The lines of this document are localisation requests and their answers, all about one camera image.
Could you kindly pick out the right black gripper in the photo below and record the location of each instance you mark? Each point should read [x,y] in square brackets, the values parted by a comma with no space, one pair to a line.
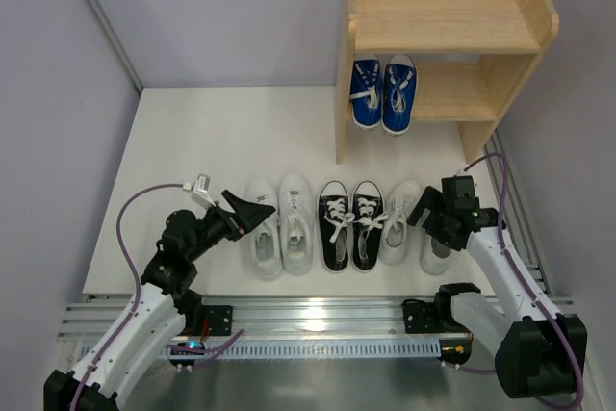
[434,218]

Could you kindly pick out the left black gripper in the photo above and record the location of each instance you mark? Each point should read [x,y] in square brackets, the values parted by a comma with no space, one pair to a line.
[231,218]

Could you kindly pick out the white low sneaker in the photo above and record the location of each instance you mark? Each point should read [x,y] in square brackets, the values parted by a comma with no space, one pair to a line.
[394,238]
[435,257]

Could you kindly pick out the black canvas sneaker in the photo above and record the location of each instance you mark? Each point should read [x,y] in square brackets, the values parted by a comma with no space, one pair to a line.
[369,218]
[334,218]

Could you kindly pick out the blue canvas sneaker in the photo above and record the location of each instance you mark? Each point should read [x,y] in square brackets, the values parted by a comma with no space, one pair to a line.
[365,94]
[400,83]

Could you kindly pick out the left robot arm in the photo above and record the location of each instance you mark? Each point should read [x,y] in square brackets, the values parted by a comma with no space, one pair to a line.
[161,308]

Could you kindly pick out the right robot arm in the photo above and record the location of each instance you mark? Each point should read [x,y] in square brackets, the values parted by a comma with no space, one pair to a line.
[537,350]

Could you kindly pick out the wooden two-tier shoe shelf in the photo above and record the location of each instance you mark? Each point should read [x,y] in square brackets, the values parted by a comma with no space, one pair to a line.
[474,57]

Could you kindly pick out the white leather sneaker left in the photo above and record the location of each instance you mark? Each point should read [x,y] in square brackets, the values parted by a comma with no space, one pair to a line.
[264,241]

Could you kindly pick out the white leather sneaker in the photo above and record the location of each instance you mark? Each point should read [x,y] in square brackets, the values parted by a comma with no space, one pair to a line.
[264,241]
[297,221]

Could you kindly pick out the white leather sneaker right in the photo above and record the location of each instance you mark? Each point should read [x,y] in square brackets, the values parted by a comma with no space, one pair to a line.
[297,221]

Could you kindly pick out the left corner aluminium profile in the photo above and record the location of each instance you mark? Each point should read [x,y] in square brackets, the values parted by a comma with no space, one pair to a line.
[109,34]

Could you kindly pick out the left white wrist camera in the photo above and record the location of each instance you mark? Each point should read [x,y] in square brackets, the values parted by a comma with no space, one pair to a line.
[198,191]

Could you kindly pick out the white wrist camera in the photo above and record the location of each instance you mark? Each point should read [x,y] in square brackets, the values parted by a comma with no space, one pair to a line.
[198,191]
[459,172]

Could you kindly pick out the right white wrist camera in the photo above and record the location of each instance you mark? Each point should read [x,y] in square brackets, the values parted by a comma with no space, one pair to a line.
[459,172]

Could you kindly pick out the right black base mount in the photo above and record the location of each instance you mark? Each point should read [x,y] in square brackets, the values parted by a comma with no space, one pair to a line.
[420,317]

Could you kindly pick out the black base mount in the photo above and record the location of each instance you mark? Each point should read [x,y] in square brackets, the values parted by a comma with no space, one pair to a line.
[205,321]
[420,317]

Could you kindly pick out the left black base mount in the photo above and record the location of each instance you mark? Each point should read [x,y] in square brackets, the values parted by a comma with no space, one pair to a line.
[205,321]

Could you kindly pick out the perforated cable tray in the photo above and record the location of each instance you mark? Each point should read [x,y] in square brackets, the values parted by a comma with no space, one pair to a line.
[269,349]

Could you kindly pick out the aluminium front rail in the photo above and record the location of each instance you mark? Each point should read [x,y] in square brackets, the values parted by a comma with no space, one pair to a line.
[261,317]

